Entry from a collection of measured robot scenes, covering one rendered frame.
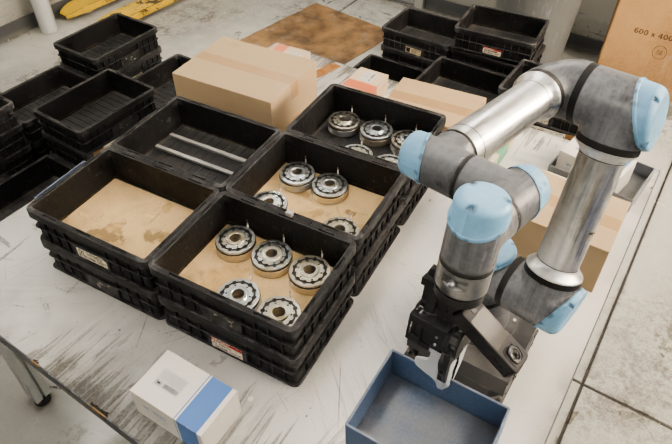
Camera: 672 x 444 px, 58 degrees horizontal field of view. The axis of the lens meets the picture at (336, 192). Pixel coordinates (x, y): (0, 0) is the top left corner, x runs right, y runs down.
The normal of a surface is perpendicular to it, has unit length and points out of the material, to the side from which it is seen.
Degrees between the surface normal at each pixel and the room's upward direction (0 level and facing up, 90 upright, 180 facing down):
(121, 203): 0
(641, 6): 78
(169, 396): 0
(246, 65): 0
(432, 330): 82
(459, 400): 92
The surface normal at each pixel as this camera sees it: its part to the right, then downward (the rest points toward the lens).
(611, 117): -0.65, 0.22
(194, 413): 0.00, -0.75
